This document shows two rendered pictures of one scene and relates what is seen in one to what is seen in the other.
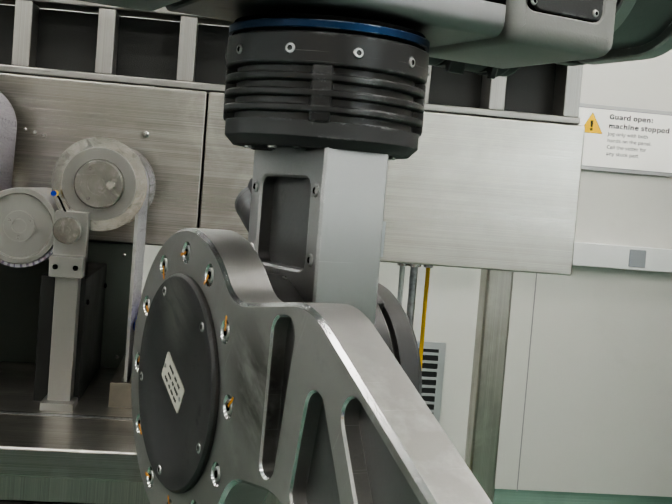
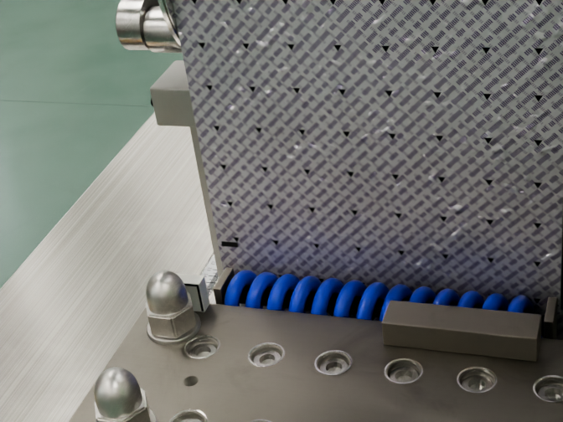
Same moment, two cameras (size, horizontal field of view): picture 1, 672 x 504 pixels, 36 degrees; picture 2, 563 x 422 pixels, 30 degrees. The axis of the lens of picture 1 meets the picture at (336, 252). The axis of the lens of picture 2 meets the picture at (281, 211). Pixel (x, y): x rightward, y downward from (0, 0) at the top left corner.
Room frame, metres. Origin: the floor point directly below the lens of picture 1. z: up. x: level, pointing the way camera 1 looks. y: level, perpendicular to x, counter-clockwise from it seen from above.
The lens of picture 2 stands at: (2.01, -0.20, 1.46)
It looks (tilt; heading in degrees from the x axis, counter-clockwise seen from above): 32 degrees down; 120
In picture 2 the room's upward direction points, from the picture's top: 8 degrees counter-clockwise
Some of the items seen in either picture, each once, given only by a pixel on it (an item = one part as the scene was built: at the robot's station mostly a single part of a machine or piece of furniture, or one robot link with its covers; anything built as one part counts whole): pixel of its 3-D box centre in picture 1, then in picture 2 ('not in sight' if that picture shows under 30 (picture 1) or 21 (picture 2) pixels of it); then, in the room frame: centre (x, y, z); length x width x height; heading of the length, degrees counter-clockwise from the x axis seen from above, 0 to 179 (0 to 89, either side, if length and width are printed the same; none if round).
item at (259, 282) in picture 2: not in sight; (379, 307); (1.78, 0.31, 1.03); 0.21 x 0.04 x 0.03; 7
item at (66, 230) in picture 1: (67, 230); (139, 23); (1.57, 0.40, 1.18); 0.04 x 0.02 x 0.04; 97
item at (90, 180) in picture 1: (98, 184); not in sight; (1.64, 0.38, 1.25); 0.07 x 0.02 x 0.07; 97
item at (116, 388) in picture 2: not in sight; (119, 400); (1.68, 0.16, 1.05); 0.04 x 0.04 x 0.04
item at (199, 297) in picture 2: not in sight; (188, 293); (1.66, 0.27, 1.04); 0.02 x 0.01 x 0.02; 7
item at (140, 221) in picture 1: (137, 267); (374, 180); (1.78, 0.33, 1.11); 0.23 x 0.01 x 0.18; 7
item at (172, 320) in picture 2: not in sight; (167, 301); (1.66, 0.25, 1.05); 0.04 x 0.04 x 0.04
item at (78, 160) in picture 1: (107, 184); not in sight; (1.77, 0.39, 1.25); 0.26 x 0.12 x 0.12; 7
